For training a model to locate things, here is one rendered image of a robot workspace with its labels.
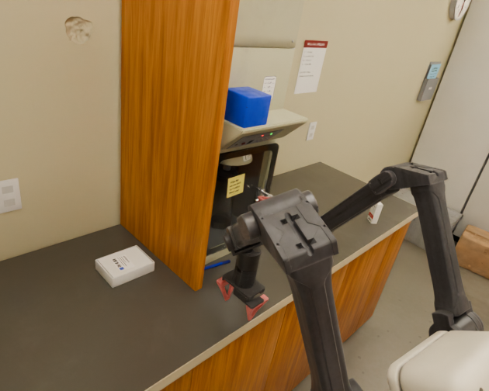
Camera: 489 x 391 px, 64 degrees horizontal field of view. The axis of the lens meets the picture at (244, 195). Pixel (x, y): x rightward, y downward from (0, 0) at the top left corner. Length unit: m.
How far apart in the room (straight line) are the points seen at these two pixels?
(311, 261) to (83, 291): 0.98
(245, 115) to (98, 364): 0.77
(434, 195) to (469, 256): 2.97
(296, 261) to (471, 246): 3.43
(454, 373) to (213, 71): 0.82
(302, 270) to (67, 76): 1.08
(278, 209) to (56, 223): 1.15
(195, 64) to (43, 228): 0.83
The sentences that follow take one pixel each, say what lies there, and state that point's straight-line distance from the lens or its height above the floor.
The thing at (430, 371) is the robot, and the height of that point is 1.36.
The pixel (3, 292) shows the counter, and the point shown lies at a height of 0.94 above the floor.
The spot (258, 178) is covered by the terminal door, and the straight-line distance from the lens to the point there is 1.42.
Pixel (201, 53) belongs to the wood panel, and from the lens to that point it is 1.09.
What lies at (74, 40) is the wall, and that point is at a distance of 1.40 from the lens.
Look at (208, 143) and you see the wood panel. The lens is 1.10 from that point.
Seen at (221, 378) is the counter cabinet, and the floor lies 0.68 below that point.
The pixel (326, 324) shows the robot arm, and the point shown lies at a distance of 0.58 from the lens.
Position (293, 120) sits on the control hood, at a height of 1.51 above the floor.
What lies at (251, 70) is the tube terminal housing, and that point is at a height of 1.64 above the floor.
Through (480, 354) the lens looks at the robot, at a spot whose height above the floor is 1.39.
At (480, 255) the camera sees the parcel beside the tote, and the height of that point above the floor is 0.18.
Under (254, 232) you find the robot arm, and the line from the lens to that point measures 0.55.
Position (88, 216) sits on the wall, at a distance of 1.63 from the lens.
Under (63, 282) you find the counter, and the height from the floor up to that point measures 0.94.
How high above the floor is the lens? 1.86
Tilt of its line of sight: 28 degrees down
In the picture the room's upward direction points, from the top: 10 degrees clockwise
